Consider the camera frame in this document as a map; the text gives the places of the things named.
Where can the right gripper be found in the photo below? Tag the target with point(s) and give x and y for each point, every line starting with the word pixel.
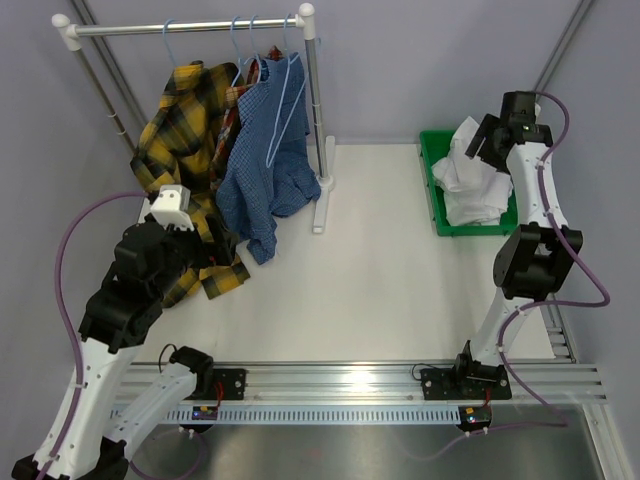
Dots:
pixel 487 129

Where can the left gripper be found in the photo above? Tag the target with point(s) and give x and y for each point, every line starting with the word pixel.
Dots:
pixel 221 251

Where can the clothes rack metal white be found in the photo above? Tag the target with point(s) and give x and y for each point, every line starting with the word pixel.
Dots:
pixel 319 146

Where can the red plaid shirt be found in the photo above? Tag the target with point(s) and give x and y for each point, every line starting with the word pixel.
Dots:
pixel 231 125

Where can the hanger of red shirt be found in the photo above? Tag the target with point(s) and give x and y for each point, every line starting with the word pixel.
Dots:
pixel 241 62

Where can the slotted cable duct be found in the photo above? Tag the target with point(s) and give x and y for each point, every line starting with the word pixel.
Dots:
pixel 313 415

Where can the hanger of yellow shirt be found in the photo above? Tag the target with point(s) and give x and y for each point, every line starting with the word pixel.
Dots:
pixel 165 39

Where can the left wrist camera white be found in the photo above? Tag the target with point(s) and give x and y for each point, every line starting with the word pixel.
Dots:
pixel 170 207

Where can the aluminium mounting rail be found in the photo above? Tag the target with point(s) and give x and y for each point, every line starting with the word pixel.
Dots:
pixel 396 382

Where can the white shirt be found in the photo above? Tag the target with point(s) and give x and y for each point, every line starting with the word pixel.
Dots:
pixel 475 193

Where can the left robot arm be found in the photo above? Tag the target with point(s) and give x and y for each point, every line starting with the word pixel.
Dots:
pixel 86 441

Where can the blue checked shirt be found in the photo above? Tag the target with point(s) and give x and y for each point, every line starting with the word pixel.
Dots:
pixel 268 173

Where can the yellow black plaid shirt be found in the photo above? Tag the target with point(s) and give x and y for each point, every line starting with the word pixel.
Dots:
pixel 177 145

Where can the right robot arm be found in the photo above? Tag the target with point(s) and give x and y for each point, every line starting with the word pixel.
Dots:
pixel 536 258

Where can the green plastic bin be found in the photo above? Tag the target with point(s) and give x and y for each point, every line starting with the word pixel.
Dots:
pixel 434 145

